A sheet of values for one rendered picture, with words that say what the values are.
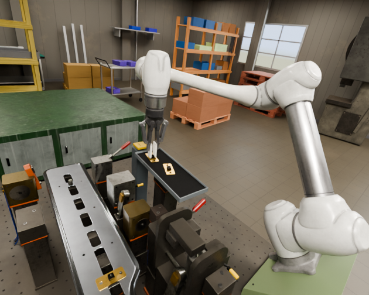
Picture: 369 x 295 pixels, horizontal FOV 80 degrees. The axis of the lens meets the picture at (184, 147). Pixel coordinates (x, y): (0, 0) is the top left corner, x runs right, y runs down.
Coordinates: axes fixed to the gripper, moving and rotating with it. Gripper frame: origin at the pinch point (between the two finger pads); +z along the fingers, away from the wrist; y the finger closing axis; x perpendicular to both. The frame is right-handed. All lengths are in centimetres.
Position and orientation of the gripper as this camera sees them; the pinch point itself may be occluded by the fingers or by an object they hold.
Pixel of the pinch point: (152, 149)
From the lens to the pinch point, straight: 101.0
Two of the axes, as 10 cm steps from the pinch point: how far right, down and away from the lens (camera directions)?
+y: -8.7, 1.2, -4.7
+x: 4.7, 4.5, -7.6
